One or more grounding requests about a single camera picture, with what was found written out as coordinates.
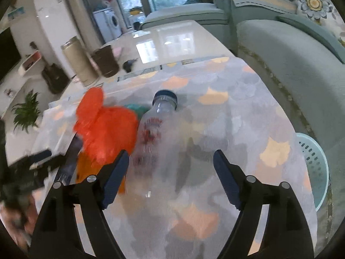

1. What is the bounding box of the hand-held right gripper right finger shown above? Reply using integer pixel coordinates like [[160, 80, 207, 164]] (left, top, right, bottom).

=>
[[213, 149, 316, 259]]

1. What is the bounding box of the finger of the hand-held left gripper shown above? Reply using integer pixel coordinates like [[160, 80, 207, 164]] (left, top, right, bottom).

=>
[[24, 150, 53, 168]]

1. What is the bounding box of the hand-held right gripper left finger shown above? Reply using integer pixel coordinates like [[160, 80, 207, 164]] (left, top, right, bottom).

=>
[[28, 150, 130, 259]]

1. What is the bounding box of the dark blue packet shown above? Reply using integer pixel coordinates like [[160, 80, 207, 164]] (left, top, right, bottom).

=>
[[57, 135, 85, 184]]

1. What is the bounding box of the orange wrapper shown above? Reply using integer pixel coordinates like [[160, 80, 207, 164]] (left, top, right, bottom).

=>
[[75, 151, 127, 195]]

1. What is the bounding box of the red plastic bag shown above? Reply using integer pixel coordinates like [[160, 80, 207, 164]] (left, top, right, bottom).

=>
[[73, 87, 139, 165]]

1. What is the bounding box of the clear plastic bottle blue cap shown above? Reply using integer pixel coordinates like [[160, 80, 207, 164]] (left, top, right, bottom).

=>
[[129, 90, 179, 197]]

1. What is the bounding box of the teal wrapper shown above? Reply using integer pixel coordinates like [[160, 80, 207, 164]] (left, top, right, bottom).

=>
[[125, 104, 150, 119]]

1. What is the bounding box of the light blue plastic basket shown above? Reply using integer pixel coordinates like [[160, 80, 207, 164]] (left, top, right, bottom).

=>
[[295, 132, 330, 212]]

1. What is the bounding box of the person's left hand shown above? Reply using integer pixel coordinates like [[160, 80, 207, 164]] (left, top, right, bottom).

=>
[[0, 194, 38, 251]]

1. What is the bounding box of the green potted plant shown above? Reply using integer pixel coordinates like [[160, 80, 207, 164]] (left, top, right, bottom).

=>
[[11, 90, 42, 134]]

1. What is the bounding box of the scale-patterned tablecloth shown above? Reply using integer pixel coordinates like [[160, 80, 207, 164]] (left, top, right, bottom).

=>
[[32, 57, 317, 259]]

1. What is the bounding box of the black guitar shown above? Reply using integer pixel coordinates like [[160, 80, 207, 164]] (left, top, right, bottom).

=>
[[41, 63, 71, 94]]

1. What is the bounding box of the white box shelf pink inside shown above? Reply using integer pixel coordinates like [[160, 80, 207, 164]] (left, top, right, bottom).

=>
[[18, 51, 44, 76]]

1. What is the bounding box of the gold thermos flask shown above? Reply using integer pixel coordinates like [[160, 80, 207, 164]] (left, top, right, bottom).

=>
[[61, 36, 99, 87]]

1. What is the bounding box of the black television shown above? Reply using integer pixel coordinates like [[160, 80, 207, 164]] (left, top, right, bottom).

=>
[[0, 28, 22, 83]]

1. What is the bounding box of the brown cup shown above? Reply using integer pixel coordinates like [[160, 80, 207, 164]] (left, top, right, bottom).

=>
[[92, 45, 119, 78]]

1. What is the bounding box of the black key fob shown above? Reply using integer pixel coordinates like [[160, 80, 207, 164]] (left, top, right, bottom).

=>
[[122, 59, 138, 73]]

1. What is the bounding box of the teal sofa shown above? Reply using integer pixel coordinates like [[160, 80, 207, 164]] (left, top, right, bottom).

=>
[[140, 0, 345, 222]]

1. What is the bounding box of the white refrigerator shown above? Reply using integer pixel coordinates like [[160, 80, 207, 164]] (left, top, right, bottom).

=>
[[33, 0, 78, 76]]

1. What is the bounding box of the white washing machine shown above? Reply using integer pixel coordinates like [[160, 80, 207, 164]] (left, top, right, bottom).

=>
[[93, 8, 123, 42]]

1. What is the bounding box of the teal cushion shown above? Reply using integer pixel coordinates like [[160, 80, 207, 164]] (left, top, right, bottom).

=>
[[276, 14, 345, 62]]

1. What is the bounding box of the floral cushion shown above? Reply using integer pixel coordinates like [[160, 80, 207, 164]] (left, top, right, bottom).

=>
[[296, 0, 340, 34]]

